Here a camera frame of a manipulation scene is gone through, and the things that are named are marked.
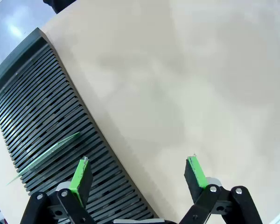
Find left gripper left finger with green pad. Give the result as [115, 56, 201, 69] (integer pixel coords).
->
[20, 156, 94, 224]

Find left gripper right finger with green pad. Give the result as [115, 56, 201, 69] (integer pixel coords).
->
[181, 154, 263, 224]

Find green PCB board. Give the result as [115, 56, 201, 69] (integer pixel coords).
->
[6, 132, 81, 187]

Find black slotted PCB rack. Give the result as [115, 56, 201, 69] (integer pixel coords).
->
[0, 27, 159, 221]

